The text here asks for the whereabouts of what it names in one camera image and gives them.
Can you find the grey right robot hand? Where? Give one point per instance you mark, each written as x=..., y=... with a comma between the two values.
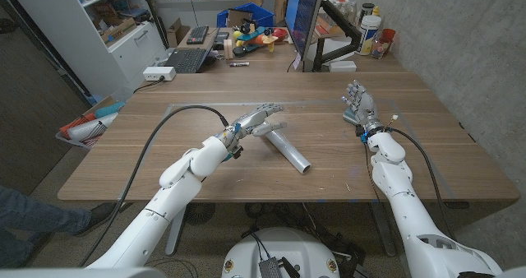
x=363, y=105

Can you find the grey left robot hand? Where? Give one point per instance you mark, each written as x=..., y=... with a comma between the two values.
x=246, y=123

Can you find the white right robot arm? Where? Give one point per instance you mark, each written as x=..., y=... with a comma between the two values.
x=404, y=200

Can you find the small white box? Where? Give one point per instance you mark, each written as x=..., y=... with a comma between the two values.
x=342, y=66

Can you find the clear drinking glass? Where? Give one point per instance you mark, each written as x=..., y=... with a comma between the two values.
x=380, y=48

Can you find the white marker pen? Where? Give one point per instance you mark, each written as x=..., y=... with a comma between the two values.
x=239, y=64

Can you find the white wipes canister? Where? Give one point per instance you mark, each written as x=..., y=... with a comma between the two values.
x=367, y=35

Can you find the black round object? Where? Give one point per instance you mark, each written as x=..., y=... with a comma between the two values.
x=239, y=52

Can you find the red cup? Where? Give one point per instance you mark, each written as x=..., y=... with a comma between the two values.
x=388, y=35

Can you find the small wooden block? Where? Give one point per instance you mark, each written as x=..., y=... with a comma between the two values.
x=228, y=49

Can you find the pink sticky note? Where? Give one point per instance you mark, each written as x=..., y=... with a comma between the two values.
x=296, y=61

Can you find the black laptop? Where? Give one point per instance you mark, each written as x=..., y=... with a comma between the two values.
x=187, y=59

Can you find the colourful toy plane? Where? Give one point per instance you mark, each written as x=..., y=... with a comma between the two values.
x=257, y=36

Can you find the black lidded jar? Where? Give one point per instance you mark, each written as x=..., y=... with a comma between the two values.
x=367, y=10

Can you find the black round fan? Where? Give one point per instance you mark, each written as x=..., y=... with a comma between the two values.
x=199, y=213

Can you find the black keyboard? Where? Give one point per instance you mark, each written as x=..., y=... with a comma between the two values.
x=197, y=35

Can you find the white power strip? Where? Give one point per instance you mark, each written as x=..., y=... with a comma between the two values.
x=158, y=73

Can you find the blue plastic bin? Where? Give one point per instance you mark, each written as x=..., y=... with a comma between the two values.
x=259, y=14

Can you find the black computer monitor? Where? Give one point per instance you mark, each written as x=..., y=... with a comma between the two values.
x=303, y=10

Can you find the open cardboard box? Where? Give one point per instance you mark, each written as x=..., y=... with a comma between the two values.
x=176, y=33

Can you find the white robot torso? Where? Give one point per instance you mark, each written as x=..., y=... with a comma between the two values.
x=283, y=245

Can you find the grey table leg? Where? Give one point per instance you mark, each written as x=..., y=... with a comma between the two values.
x=382, y=233
x=176, y=233

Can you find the silver heatsink module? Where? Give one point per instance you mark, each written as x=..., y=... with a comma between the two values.
x=270, y=268

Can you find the printed cardboard box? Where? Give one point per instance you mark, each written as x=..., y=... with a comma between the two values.
x=119, y=30

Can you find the basket of rolled materials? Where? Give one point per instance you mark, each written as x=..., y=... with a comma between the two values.
x=88, y=128

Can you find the dark shoe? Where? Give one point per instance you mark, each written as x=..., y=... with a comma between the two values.
x=100, y=216

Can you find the white shelf cabinet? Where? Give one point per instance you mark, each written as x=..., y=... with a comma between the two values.
x=74, y=43

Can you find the person leg in jeans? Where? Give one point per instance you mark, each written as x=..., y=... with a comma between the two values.
x=33, y=220

